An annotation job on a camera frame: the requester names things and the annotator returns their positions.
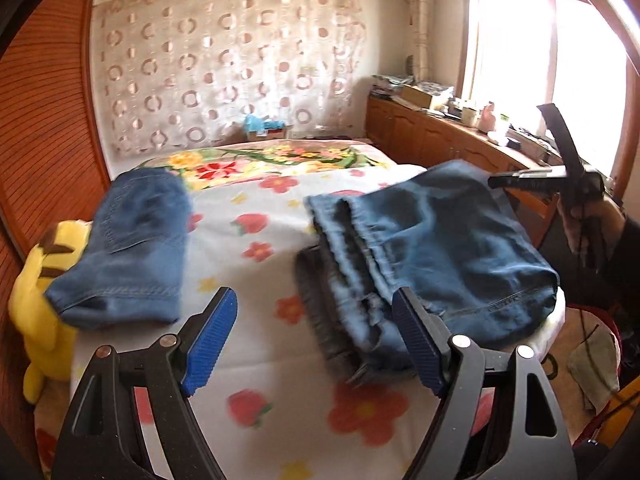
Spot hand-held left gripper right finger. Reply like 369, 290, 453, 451
391, 287, 578, 480

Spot dark blue denim pants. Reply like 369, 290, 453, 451
295, 160, 561, 386

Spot person's right hand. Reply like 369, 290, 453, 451
559, 197, 625, 273

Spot floral plush blanket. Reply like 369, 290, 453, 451
32, 140, 398, 480

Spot window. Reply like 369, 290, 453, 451
457, 0, 640, 186

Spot circle patterned sheer curtain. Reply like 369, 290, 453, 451
92, 0, 368, 158

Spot open cardboard box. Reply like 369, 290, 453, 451
400, 84, 442, 110

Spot beige window curtain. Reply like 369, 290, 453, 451
402, 0, 433, 78

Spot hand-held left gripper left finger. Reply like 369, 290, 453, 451
57, 286, 238, 480

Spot long wooden cabinet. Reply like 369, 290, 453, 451
365, 95, 561, 246

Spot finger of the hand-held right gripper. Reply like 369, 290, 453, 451
487, 170, 568, 193
537, 103, 588, 173

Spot yellow plush toy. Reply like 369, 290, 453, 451
7, 220, 93, 403

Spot olive cloth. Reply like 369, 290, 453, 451
567, 330, 622, 411

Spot light blue denim pants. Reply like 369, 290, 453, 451
44, 167, 193, 331

